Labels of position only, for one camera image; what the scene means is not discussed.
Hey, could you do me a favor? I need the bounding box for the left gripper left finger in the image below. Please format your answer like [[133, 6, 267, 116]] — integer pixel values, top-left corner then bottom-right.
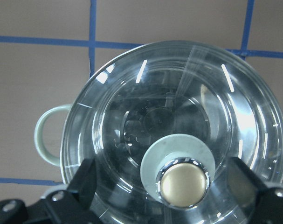
[[0, 159, 97, 224]]

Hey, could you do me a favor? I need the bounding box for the pale green steel pot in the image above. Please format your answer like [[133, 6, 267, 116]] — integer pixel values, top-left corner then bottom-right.
[[34, 104, 283, 187]]

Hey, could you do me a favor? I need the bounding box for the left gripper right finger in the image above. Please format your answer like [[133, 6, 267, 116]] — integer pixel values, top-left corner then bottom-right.
[[227, 157, 283, 224]]

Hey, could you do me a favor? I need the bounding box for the glass pot lid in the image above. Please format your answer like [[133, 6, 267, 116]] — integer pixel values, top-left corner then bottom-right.
[[60, 41, 283, 224]]

